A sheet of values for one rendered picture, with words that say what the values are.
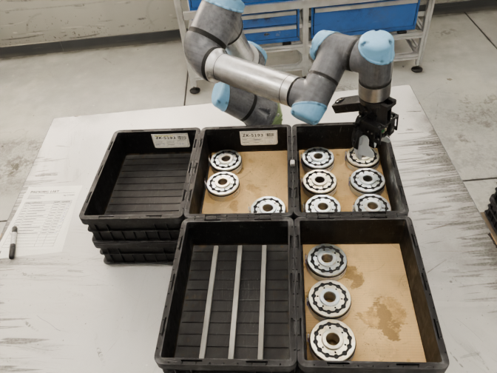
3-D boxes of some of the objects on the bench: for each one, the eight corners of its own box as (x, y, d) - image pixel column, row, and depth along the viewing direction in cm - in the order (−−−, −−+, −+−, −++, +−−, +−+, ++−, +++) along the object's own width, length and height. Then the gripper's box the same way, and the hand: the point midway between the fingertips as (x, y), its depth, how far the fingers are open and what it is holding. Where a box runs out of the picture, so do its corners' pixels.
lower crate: (132, 177, 168) (123, 154, 159) (211, 176, 165) (206, 152, 156) (103, 266, 140) (89, 243, 131) (196, 266, 137) (189, 243, 128)
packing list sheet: (24, 188, 169) (23, 186, 169) (83, 182, 168) (83, 181, 168) (-8, 259, 146) (-9, 257, 145) (61, 253, 145) (61, 252, 145)
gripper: (375, 116, 102) (372, 177, 118) (407, 89, 106) (400, 151, 122) (346, 102, 107) (346, 162, 123) (378, 76, 111) (374, 138, 127)
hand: (364, 149), depth 123 cm, fingers open, 5 cm apart
